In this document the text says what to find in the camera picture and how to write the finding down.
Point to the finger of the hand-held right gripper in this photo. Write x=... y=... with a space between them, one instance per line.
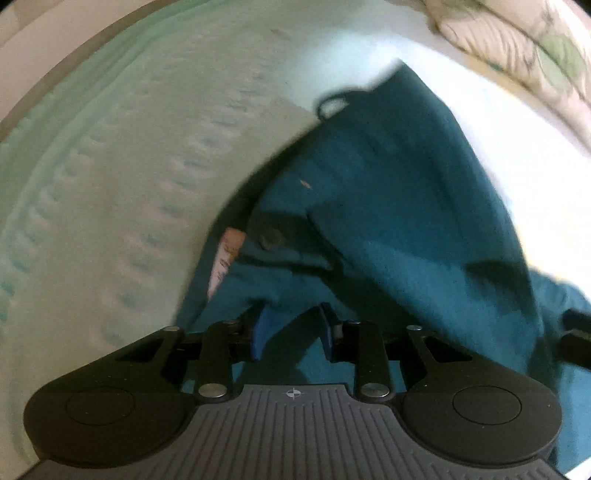
x=579 y=319
x=576 y=348

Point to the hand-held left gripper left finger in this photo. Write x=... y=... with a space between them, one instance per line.
x=261 y=334

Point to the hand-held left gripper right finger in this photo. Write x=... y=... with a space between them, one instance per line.
x=327 y=334

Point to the teal pants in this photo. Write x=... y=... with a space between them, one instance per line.
x=392 y=217

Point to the leaf print pillow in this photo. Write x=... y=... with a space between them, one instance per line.
x=517 y=41

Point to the pale wooden bed frame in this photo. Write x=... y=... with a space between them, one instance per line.
x=32 y=32

